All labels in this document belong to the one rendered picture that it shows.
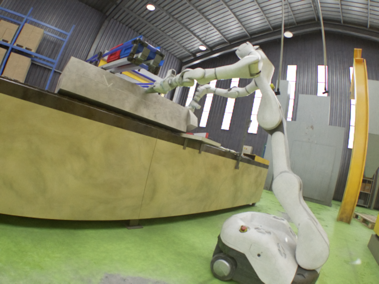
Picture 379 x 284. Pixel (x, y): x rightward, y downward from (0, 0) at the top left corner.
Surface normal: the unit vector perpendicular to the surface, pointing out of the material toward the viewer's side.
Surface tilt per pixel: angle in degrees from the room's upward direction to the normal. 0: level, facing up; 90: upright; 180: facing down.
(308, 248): 90
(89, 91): 80
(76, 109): 90
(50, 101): 90
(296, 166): 90
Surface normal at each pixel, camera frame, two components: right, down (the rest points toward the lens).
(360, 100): -0.65, -0.20
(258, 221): -0.53, -0.45
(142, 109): 0.75, -0.02
